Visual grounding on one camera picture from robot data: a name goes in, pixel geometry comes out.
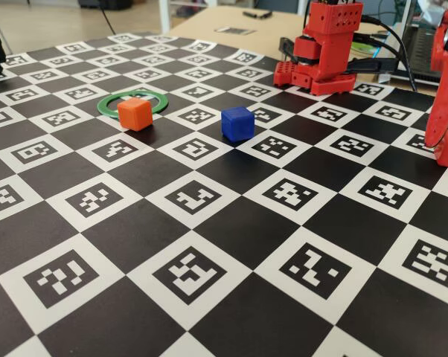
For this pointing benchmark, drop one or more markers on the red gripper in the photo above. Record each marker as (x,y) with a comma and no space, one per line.
(440,108)

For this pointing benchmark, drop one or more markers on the blue cube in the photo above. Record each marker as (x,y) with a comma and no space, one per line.
(237,124)

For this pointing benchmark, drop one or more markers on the orange cube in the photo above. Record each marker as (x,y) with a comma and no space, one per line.
(134,113)

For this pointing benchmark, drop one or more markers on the red robot arm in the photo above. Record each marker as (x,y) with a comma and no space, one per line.
(332,44)

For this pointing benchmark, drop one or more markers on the black laptop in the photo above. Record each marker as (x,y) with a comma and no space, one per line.
(417,52)

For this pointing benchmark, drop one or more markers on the green round disc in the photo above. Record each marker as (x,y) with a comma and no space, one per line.
(363,47)

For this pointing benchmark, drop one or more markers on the black white marker checkerboard mat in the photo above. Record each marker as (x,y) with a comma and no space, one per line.
(224,230)

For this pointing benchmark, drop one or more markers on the black chair base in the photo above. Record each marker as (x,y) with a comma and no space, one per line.
(105,3)

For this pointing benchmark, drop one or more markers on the white vertical post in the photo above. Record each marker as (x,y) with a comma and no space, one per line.
(164,16)

